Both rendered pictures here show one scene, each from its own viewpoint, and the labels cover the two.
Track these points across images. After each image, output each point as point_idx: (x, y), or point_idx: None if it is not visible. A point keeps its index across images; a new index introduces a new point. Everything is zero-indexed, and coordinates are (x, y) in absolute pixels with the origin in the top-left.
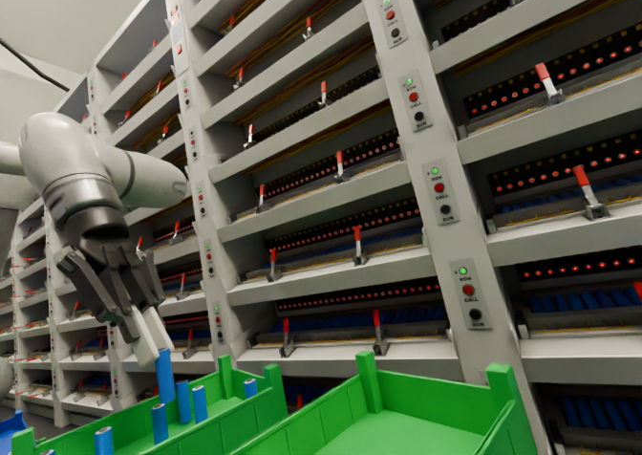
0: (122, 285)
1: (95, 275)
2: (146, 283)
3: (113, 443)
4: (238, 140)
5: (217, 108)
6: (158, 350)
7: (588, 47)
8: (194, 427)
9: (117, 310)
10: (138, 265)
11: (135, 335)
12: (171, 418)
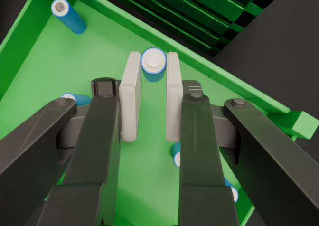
0: (183, 140)
1: (298, 179)
2: (34, 183)
3: (119, 220)
4: None
5: None
6: (160, 62)
7: None
8: (161, 32)
9: (228, 100)
10: (56, 185)
11: (191, 82)
12: (57, 182)
